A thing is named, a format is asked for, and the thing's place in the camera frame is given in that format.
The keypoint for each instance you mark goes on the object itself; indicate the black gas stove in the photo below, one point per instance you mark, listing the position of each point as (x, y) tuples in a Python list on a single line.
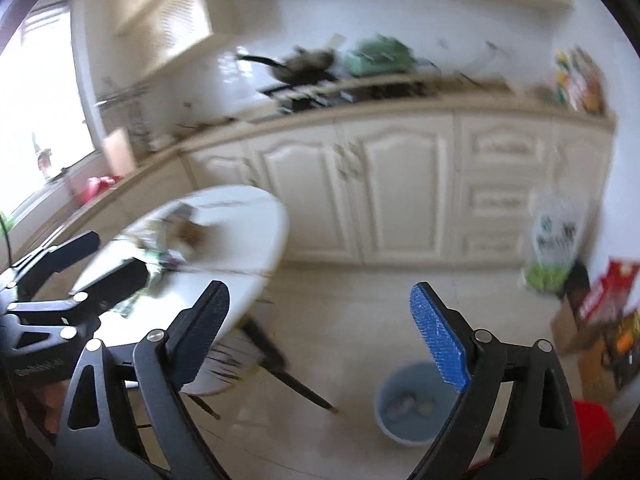
[(310, 95)]

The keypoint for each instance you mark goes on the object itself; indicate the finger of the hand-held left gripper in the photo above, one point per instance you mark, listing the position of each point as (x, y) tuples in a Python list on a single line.
[(117, 280), (70, 250)]

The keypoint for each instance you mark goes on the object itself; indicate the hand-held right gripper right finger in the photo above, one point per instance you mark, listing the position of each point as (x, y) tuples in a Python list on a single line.
[(440, 340)]

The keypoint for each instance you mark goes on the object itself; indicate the red plastic containers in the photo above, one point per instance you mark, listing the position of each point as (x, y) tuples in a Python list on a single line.
[(97, 187)]

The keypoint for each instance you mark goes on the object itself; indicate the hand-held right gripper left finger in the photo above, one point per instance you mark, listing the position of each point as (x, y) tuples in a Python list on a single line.
[(200, 330)]

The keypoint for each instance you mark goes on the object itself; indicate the pile of wrappers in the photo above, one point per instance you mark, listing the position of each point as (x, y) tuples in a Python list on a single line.
[(170, 240)]

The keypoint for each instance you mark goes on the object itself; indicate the cream kitchen base cabinets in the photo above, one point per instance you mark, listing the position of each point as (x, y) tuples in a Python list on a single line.
[(400, 185)]

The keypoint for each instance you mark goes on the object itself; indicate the metal dish rack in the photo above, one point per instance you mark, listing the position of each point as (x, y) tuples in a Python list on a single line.
[(125, 110)]

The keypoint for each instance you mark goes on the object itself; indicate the blue waste bin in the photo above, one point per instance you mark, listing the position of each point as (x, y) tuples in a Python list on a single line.
[(400, 410)]

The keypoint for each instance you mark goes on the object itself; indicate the colourful snack packages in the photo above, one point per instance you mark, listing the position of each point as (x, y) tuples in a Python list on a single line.
[(580, 80)]

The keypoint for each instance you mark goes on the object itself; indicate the wooden cutting board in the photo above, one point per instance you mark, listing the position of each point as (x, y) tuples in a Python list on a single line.
[(120, 152)]

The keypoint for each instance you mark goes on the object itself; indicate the kitchen window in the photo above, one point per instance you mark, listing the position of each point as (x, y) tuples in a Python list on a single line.
[(45, 110)]

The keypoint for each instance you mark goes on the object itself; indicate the round white marble table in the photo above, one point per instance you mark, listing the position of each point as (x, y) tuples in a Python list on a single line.
[(240, 220)]

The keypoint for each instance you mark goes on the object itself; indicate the red carton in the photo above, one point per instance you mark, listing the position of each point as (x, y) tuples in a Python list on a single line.
[(610, 285)]

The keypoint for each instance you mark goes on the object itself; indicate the white green plastic bag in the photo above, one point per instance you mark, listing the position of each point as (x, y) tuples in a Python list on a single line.
[(550, 240)]

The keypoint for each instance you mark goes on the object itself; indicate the green pot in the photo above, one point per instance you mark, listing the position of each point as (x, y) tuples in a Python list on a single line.
[(380, 57)]

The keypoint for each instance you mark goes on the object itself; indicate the dark wok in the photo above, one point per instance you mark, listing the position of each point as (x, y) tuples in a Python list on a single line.
[(305, 65)]

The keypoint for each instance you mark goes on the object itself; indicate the brown cardboard box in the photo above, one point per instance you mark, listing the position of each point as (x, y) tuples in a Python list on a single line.
[(567, 327)]

